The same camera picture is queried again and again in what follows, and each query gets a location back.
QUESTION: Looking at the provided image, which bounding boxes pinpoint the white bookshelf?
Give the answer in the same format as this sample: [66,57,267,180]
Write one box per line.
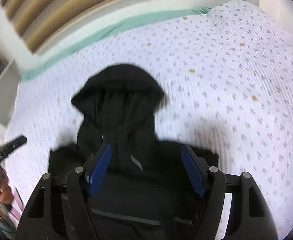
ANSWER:
[0,50,21,127]

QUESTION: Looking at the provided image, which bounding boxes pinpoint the left hand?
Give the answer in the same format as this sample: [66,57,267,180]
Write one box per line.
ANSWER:
[0,169,14,205]

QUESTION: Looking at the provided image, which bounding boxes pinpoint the black hooded jacket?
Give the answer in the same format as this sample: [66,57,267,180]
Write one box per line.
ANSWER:
[44,64,219,239]

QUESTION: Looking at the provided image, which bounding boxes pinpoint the green bed sheet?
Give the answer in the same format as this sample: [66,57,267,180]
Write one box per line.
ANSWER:
[22,6,211,82]

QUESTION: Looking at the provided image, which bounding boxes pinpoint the white floral bedspread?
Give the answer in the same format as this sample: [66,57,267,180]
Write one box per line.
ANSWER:
[5,0,293,239]

